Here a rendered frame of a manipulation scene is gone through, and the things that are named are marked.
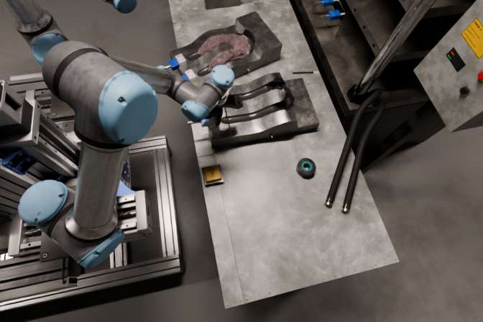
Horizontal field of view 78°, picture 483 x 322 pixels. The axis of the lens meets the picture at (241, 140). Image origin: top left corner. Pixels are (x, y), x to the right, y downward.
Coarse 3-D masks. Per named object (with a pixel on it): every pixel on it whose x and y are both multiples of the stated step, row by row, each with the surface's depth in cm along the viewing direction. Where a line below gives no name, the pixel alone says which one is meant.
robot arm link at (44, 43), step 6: (42, 36) 94; (48, 36) 95; (54, 36) 95; (60, 36) 95; (36, 42) 93; (42, 42) 94; (48, 42) 94; (54, 42) 94; (36, 48) 93; (42, 48) 93; (48, 48) 93; (36, 54) 92; (42, 54) 92; (36, 60) 94; (42, 60) 92
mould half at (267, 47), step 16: (256, 16) 154; (208, 32) 149; (224, 32) 152; (240, 32) 154; (256, 32) 149; (272, 32) 150; (192, 48) 149; (224, 48) 145; (256, 48) 147; (272, 48) 145; (192, 64) 145; (208, 64) 145; (224, 64) 142; (240, 64) 142; (256, 64) 149
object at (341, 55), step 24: (312, 0) 180; (312, 24) 171; (336, 48) 164; (360, 48) 165; (336, 72) 157; (360, 72) 158; (384, 72) 159; (408, 72) 160; (384, 96) 152; (408, 96) 153
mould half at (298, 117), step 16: (256, 80) 137; (288, 80) 144; (272, 96) 131; (304, 96) 140; (224, 112) 130; (240, 112) 132; (288, 112) 127; (304, 112) 136; (208, 128) 127; (224, 128) 127; (240, 128) 128; (256, 128) 129; (272, 128) 128; (288, 128) 131; (304, 128) 135; (224, 144) 131
